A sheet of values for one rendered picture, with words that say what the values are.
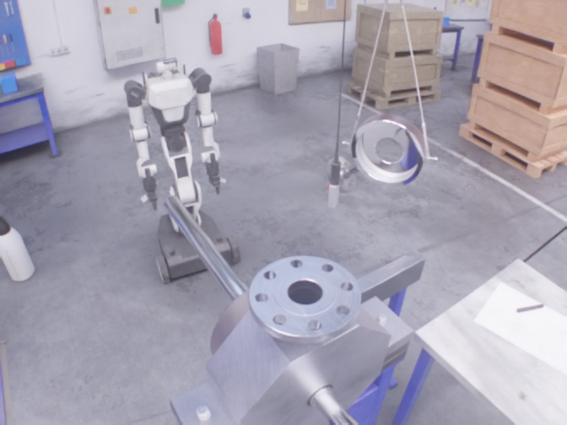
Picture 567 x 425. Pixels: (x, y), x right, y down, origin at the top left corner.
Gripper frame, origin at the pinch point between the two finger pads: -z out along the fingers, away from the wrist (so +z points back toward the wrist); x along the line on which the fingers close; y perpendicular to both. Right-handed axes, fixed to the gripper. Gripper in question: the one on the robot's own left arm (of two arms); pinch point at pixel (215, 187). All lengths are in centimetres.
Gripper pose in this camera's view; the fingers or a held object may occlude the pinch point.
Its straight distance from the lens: 297.4
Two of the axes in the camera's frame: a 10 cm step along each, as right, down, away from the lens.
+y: 9.0, -2.5, 3.5
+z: -0.8, -9.0, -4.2
